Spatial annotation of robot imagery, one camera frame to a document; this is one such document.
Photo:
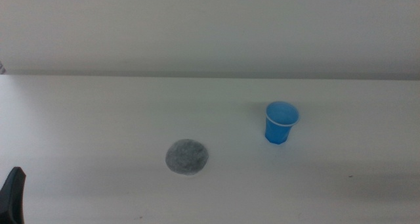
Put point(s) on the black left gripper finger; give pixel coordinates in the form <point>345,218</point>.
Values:
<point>12,197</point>

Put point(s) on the blue plastic cup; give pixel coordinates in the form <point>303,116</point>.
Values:
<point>278,132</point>

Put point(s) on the round grey felt cup mat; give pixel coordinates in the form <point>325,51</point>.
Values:
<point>186,157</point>

